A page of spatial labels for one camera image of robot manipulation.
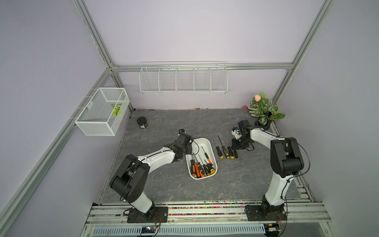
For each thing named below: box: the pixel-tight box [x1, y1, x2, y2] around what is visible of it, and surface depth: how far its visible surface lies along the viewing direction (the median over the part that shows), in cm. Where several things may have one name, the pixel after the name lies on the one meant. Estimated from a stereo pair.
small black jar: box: [136, 116, 149, 129], surface depth 111 cm
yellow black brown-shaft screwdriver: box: [217, 135, 230, 159], surface depth 96 cm
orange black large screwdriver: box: [190, 155, 197, 177], surface depth 87 cm
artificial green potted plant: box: [249, 91, 286, 131], surface depth 88 cm
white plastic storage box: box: [185, 137, 218, 171], surface depth 93 cm
